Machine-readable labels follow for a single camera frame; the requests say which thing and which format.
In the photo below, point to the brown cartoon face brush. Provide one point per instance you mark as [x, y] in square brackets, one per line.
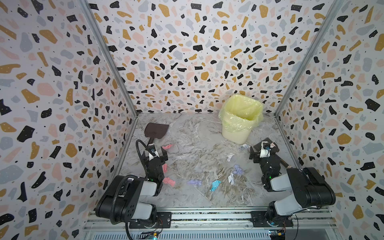
[284, 163]

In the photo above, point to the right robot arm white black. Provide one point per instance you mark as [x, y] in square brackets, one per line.
[308, 188]

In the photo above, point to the purple paper scrap lower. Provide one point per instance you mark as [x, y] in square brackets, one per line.
[194, 182]

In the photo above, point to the pink paper scrap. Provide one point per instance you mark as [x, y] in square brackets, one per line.
[165, 168]
[167, 147]
[169, 181]

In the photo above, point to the pale blue paper scrap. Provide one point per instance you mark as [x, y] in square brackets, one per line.
[244, 147]

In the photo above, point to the white paper scrap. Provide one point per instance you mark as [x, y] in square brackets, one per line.
[230, 156]
[231, 179]

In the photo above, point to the purple paper scrap right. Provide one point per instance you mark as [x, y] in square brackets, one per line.
[238, 170]

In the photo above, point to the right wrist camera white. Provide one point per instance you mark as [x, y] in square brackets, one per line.
[265, 149]

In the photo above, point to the pink paper scrap lower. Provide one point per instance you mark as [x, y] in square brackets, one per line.
[169, 181]

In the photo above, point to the bin with yellow bag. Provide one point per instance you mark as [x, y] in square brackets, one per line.
[239, 116]

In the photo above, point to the pink paper scrap upper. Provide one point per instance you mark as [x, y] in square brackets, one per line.
[167, 147]

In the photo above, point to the white paper scrap middle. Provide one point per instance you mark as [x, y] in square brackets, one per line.
[230, 156]

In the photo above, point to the purple paper scrap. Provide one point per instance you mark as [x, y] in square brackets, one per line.
[194, 182]
[238, 170]

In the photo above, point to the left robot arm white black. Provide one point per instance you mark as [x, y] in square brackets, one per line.
[121, 201]

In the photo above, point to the pink paper scrap middle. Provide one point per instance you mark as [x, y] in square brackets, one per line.
[165, 168]

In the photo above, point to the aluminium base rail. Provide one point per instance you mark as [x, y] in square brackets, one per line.
[218, 223]

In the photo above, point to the brown dustpan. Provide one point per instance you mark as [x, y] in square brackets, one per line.
[155, 131]

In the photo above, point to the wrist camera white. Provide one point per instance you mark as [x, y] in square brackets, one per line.
[153, 153]
[265, 149]

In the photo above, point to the white paper scrap lower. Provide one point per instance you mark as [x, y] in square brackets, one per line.
[231, 179]

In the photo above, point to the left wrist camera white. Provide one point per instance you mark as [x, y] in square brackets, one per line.
[153, 153]

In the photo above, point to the cyan paper scrap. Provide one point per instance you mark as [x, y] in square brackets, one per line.
[215, 185]

